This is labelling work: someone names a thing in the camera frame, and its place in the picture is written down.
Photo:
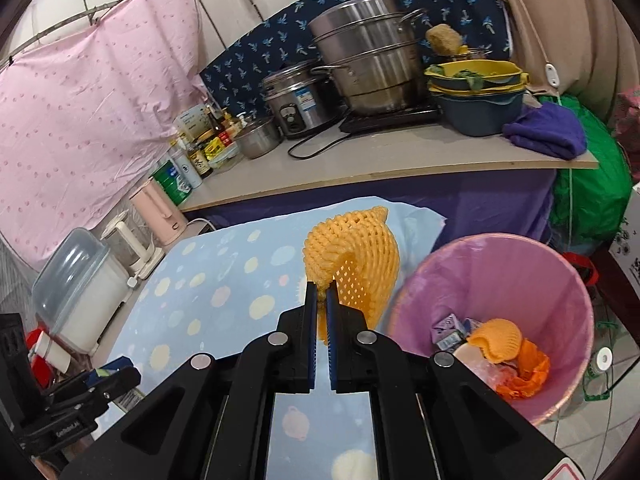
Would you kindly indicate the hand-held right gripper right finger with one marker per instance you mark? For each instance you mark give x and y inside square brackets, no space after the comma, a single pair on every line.
[331,340]

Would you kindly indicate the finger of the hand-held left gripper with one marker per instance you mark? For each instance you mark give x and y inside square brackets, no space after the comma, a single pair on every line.
[65,427]
[110,382]

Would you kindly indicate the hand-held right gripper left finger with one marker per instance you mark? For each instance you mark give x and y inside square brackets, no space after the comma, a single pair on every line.
[311,330]

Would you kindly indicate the orange foam fruit net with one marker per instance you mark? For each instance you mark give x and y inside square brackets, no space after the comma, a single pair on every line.
[495,340]
[355,265]

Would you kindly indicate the purple drink carton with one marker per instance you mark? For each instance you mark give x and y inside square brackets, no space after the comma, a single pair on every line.
[450,332]

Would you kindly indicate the pink white paper cup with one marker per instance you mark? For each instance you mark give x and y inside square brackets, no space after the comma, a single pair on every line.
[470,356]

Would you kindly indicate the clear plastic wrapper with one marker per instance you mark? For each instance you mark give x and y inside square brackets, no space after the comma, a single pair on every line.
[495,372]

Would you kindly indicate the pink lined trash bin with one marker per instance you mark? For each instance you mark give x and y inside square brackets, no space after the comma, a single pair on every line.
[500,280]

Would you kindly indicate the orange plastic bag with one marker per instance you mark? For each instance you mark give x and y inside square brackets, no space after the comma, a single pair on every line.
[530,367]

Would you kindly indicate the red white bottle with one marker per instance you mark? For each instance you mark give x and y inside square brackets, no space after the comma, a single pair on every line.
[50,352]

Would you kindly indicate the white container clear lid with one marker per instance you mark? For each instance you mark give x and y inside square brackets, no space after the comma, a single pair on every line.
[85,300]

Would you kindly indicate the blue planet print tablecloth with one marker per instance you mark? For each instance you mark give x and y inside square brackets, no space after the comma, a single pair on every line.
[225,280]

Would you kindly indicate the white plug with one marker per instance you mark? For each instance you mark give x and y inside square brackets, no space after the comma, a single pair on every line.
[133,283]

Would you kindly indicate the white blender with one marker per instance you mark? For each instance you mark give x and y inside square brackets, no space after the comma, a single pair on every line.
[125,245]

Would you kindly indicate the pink electric kettle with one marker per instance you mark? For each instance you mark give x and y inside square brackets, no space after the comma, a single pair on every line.
[160,215]

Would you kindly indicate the wooden board counter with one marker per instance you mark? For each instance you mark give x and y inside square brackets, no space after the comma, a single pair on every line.
[375,160]

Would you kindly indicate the steel bowl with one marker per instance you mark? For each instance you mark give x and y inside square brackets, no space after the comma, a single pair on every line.
[257,140]

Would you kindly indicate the purple counter cloth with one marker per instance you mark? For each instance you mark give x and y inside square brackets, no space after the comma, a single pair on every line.
[475,205]

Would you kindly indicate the green white can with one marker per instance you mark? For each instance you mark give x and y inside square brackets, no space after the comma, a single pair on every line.
[170,182]

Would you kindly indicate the group of condiment bottles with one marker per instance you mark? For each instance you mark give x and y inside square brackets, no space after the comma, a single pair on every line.
[210,135]

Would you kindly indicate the black induction cooker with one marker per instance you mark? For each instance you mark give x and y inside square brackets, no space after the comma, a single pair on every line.
[395,117]

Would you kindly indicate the steel rice cooker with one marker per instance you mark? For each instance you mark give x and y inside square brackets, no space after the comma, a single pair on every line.
[295,100]

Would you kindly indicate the pink dotted curtain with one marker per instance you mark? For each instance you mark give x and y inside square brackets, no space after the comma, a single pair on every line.
[75,135]

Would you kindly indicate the blue grey basin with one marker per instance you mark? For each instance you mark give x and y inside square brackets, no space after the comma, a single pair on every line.
[475,115]

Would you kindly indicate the clear bottle white cap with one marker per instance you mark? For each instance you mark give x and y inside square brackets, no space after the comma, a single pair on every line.
[600,375]

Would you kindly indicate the steel steamer pot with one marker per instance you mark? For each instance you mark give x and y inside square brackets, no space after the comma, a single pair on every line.
[370,60]

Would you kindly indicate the dark blue patterned cloth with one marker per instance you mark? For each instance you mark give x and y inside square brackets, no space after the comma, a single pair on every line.
[280,40]

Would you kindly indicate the green mesh bag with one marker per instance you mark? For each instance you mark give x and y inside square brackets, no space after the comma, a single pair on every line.
[590,200]

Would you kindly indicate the purple towel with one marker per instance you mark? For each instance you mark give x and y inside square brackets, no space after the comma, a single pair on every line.
[545,132]

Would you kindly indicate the white floral box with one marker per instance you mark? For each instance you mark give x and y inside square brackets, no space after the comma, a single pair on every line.
[627,265]

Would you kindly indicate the yellow basin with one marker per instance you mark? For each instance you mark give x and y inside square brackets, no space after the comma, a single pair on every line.
[480,67]

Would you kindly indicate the loofah sponge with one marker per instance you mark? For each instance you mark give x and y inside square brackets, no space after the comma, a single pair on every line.
[442,39]

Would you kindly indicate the bamboo pole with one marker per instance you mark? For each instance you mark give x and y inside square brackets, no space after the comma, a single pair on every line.
[75,19]

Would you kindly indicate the pink floral cloth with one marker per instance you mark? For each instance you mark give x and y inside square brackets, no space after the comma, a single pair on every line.
[629,115]

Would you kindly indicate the beige curtain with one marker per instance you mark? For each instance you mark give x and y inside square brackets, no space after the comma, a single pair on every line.
[575,20]

